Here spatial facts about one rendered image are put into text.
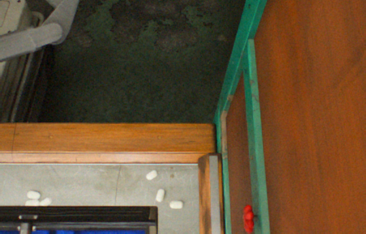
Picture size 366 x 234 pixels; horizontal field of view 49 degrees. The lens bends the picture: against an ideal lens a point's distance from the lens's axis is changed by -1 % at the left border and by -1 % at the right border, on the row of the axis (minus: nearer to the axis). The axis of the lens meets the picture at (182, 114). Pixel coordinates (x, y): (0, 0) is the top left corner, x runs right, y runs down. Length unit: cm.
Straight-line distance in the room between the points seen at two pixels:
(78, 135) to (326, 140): 90
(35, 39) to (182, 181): 56
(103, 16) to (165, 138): 128
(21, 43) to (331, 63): 72
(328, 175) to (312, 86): 10
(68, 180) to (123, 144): 19
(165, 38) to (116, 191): 122
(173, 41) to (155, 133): 110
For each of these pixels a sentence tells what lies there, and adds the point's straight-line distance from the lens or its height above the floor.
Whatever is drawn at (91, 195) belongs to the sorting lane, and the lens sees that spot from 119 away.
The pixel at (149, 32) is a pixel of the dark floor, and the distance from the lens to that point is 226.
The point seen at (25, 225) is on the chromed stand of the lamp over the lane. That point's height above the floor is 112.
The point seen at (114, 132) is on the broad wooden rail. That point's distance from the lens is 120.
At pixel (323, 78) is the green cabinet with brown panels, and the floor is 154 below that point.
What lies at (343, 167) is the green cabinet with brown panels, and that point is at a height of 155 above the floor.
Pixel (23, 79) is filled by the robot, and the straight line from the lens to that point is 184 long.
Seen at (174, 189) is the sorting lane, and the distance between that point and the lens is 117.
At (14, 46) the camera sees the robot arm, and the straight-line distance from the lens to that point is 98.
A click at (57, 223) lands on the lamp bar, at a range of 81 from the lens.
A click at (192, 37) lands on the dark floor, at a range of 224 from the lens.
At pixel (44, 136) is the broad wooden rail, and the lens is 124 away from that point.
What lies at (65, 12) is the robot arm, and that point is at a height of 114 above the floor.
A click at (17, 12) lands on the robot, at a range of 185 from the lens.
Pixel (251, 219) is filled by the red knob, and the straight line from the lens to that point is 65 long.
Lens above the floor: 189
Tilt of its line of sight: 68 degrees down
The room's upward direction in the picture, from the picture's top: 5 degrees clockwise
